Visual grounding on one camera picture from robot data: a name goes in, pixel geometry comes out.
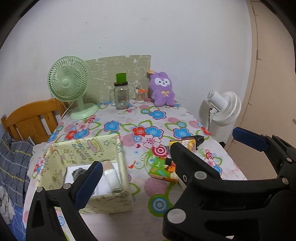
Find white standing fan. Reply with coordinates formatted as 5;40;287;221
206;90;242;142

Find floral tablecloth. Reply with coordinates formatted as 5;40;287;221
23;101;245;240

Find green cartoon tissue pack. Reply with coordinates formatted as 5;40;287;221
149;157;179;183

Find yellow cartoon fabric storage box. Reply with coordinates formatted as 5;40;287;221
32;134;132;214

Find blue plaid bedding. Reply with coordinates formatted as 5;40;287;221
1;133;33;240

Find grey cloth in box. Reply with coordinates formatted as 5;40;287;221
72;168;87;181

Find yellow bear tissue pack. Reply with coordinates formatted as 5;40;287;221
169;137;197;152

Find green patterned wall board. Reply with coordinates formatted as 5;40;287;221
83;55;151;103

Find white crumpled cloth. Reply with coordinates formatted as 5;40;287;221
0;186;15;225

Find green desk fan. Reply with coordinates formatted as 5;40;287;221
47;56;98;120

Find glass mason jar mug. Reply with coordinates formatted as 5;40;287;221
109;73;130;109

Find small toothpick jar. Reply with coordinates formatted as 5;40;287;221
135;88;147;103

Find black plastic bag bundle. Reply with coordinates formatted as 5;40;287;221
194;135;205;147

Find wooden chair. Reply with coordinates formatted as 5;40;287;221
1;98;68;144

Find purple plush bunny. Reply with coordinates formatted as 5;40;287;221
147;70;175;107

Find black fan power cable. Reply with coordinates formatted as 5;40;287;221
207;107;213;133

